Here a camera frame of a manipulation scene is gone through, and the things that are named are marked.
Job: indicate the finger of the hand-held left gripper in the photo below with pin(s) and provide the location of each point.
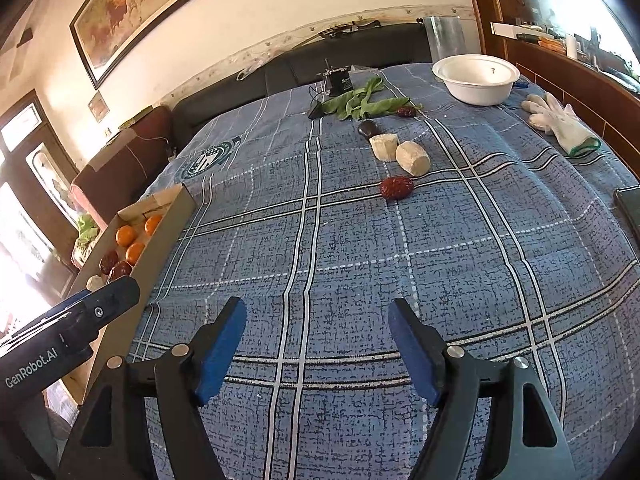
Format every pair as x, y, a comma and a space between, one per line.
107, 302
70, 301

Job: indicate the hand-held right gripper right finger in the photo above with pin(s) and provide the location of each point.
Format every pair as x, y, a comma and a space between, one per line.
415, 355

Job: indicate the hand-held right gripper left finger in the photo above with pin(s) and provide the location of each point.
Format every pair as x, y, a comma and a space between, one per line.
220, 355

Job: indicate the small pale yam piece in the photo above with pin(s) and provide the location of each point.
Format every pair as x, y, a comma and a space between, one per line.
94, 282

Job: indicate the orange mandarin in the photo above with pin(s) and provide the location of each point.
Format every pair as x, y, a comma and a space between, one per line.
154, 224
126, 235
135, 253

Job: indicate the cardboard box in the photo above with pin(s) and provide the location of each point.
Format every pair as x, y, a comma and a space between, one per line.
165, 232

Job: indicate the leafy green vegetable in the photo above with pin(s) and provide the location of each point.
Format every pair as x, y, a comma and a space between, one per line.
87, 230

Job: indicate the blue plaid blanket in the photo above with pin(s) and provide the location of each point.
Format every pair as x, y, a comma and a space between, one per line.
350, 250

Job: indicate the brown leather seat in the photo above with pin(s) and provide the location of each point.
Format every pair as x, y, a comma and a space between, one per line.
130, 155

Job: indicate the wooden glass door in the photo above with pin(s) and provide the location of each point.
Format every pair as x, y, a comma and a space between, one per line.
47, 135

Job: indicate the large pale yam piece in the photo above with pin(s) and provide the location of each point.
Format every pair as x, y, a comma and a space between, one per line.
413, 159

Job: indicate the dark round fruit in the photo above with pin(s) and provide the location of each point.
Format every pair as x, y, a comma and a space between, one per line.
369, 130

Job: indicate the small red jujube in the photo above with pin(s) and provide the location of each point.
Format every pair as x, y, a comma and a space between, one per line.
406, 112

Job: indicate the black sofa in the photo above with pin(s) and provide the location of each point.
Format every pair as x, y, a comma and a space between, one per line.
240, 95

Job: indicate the pile of green beans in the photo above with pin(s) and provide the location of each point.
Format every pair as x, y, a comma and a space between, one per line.
365, 102

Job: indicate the black smartphone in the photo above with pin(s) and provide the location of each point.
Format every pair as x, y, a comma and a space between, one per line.
631, 215

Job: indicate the small black adapter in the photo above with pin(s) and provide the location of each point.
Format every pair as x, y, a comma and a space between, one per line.
316, 110

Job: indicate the white bowl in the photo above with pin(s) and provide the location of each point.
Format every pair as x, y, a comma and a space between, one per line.
475, 87

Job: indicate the white knit glove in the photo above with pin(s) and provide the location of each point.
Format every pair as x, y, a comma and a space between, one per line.
565, 125

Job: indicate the black electronic device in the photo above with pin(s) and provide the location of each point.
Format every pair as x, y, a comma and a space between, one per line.
340, 82

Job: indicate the wooden window ledge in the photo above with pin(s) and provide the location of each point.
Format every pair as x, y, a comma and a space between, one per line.
550, 67

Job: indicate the clear plastic cylinder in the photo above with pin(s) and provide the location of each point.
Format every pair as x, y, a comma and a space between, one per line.
442, 37

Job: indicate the black tool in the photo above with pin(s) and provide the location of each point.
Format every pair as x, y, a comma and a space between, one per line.
345, 29

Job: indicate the white box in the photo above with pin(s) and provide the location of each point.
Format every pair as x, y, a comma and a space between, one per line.
506, 30

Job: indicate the small wall picture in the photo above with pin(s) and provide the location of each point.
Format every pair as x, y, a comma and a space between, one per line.
98, 106

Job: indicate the framed wall painting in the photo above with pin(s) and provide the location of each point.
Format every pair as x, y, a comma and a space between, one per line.
130, 5

